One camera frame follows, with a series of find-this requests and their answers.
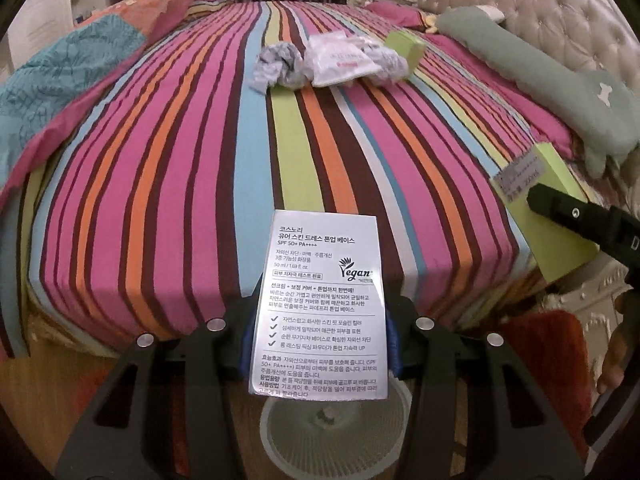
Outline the silver printed carton box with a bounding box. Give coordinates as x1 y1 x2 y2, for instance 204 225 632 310
248 208 390 402

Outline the white ornate bed frame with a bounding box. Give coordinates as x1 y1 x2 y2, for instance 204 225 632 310
537 255 636 346

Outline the green plush pillow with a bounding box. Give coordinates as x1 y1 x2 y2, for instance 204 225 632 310
436 5 640 178

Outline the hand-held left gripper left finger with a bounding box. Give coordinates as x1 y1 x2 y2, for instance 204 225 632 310
50 280 266 480

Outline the white perforated waste bin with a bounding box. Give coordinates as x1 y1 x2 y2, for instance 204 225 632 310
259 377 413 480

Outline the large light green box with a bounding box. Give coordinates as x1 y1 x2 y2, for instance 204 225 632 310
492 142 603 286

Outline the beige tufted headboard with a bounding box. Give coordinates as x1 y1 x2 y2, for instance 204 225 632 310
417 0 640 106

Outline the crumpled grey paper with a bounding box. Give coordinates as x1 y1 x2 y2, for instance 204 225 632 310
248 42 313 95
362 42 411 83

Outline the small pink pillow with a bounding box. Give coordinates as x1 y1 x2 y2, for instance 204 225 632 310
370 1 441 31

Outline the red rug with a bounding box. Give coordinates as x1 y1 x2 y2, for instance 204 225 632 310
497 310 586 401

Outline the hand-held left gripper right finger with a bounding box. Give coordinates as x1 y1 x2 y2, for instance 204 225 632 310
382 296 591 480

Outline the white plastic packet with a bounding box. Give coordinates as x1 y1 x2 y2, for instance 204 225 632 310
303 31 386 87

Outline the white cabinet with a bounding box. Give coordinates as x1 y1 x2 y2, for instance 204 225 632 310
7 0 93 81

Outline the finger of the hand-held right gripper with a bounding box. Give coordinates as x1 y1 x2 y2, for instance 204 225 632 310
529 183 613 256

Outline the small light green box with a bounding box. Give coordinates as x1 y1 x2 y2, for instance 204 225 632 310
384 30 427 77

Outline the orange and teal quilt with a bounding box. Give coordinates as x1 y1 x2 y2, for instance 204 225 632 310
0 0 233 201

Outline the striped bed sheet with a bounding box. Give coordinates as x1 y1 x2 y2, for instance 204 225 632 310
0 0 576 361

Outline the person's right hand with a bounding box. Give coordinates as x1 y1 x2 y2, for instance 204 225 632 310
597 287 640 396

